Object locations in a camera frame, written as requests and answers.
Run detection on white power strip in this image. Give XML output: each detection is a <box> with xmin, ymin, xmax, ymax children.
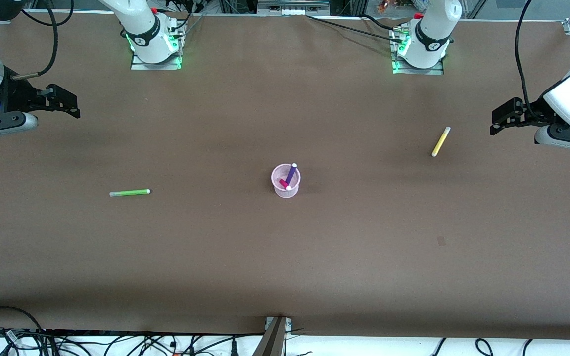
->
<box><xmin>258</xmin><ymin>0</ymin><xmax>331</xmax><ymax>16</ymax></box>

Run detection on aluminium frame post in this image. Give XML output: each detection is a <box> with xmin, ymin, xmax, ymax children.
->
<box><xmin>253</xmin><ymin>316</ymin><xmax>293</xmax><ymax>356</ymax></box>

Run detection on black cable across table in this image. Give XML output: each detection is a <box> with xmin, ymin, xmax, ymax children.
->
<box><xmin>306</xmin><ymin>14</ymin><xmax>405</xmax><ymax>41</ymax></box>

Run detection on pink mesh pen holder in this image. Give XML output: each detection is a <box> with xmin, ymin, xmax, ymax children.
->
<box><xmin>271</xmin><ymin>164</ymin><xmax>301</xmax><ymax>199</ymax></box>

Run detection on yellow marker pen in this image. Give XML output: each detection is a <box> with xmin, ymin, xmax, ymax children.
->
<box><xmin>431</xmin><ymin>127</ymin><xmax>451</xmax><ymax>157</ymax></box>

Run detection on black looping floor cable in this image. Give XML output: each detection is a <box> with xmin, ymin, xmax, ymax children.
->
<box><xmin>0</xmin><ymin>305</ymin><xmax>48</xmax><ymax>347</ymax></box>

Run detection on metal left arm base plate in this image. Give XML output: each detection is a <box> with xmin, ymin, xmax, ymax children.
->
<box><xmin>392</xmin><ymin>55</ymin><xmax>444</xmax><ymax>76</ymax></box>

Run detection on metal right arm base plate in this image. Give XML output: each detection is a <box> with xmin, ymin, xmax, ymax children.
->
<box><xmin>130</xmin><ymin>48</ymin><xmax>183</xmax><ymax>71</ymax></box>

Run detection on tangled black floor cables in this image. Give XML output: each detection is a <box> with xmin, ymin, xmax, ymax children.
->
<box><xmin>43</xmin><ymin>332</ymin><xmax>266</xmax><ymax>356</ymax></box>

